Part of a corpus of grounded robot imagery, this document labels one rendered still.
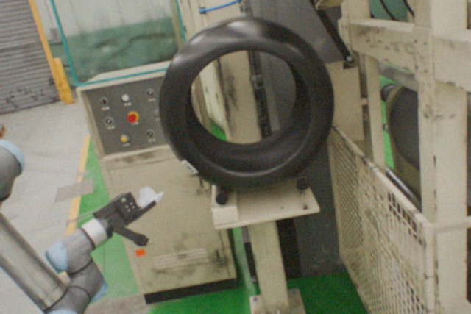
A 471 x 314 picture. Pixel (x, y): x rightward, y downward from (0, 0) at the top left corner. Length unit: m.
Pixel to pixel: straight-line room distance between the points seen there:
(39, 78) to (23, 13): 1.42
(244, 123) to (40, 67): 8.97
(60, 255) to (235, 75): 0.91
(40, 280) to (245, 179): 0.65
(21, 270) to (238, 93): 1.00
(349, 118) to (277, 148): 0.32
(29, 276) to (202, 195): 1.19
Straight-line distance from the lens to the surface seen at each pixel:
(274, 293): 2.11
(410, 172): 2.18
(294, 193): 1.58
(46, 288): 1.12
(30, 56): 10.45
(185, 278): 2.40
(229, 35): 1.25
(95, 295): 1.25
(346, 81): 1.66
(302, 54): 1.28
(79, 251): 1.20
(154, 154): 2.07
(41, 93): 10.51
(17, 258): 1.10
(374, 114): 1.74
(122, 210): 1.23
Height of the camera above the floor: 1.53
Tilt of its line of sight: 18 degrees down
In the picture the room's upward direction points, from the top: 10 degrees counter-clockwise
